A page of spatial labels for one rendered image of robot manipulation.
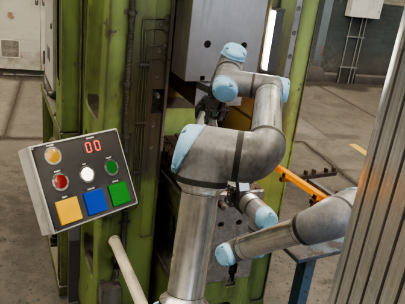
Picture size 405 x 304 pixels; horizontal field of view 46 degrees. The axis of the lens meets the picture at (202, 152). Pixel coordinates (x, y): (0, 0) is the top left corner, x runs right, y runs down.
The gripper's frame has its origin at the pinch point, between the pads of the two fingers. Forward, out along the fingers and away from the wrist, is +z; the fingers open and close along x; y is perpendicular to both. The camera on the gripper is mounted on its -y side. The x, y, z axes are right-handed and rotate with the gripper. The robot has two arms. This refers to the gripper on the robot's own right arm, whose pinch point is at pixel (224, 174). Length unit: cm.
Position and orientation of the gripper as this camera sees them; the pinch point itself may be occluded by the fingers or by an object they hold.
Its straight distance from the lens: 187.8
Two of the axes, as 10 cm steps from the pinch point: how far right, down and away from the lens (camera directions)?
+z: -3.9, -3.6, 8.5
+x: 9.2, -0.6, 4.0
